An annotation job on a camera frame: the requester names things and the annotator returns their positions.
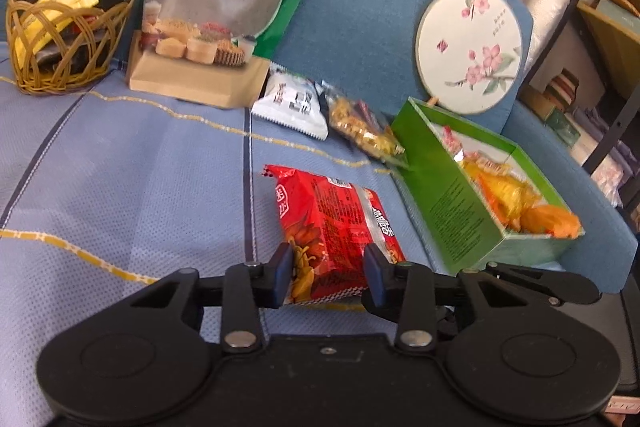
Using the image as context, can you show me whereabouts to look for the wooden tray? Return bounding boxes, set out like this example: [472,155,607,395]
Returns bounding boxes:
[576,0,640,101]

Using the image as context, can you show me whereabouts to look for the green cardboard box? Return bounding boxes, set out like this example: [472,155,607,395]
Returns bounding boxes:
[389,96,587,274]

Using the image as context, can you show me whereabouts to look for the yellow snack packet red seal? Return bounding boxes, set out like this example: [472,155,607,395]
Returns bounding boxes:
[461,158,542,229]

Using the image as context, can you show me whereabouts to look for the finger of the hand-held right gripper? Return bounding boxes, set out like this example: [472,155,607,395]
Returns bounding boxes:
[484,261,602,306]

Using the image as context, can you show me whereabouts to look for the red checkered snack packet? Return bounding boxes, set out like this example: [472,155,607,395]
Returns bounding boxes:
[264,164,407,306]

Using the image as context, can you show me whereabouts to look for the black metal shelf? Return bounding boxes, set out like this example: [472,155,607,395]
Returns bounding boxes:
[520,0,640,188]

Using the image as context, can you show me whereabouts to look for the blue sofa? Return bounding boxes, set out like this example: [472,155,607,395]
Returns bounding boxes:
[0,0,640,303]

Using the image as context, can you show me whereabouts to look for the clear plastic bag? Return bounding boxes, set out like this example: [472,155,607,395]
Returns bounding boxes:
[591,153,627,208]

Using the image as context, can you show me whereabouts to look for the round floral hand fan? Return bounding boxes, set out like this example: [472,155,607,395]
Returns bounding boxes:
[414,0,524,116]

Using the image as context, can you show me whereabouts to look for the clear packet of nuts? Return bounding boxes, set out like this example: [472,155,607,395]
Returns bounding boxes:
[319,81,407,164]

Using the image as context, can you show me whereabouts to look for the white snack packet black print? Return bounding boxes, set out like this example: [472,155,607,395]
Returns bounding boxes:
[251,66,329,141]

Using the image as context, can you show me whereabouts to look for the white paper roll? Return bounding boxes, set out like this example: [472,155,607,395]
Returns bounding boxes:
[524,0,572,74]

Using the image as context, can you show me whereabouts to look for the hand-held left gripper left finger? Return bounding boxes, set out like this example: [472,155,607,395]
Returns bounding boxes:
[131,243,294,354]

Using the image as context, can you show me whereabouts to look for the striped brown box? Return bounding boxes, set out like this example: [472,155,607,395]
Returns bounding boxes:
[544,68,582,111]

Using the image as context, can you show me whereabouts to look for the small dark green box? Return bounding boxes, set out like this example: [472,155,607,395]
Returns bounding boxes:
[544,108,582,148]

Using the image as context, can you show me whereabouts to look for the wicker basket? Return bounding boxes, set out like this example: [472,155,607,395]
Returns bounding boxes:
[5,0,136,96]

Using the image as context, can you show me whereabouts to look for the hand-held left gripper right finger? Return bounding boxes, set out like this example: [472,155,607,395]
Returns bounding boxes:
[362,244,547,351]

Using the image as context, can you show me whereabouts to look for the pink white snack packet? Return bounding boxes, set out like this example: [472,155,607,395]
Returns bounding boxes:
[441,126,467,158]

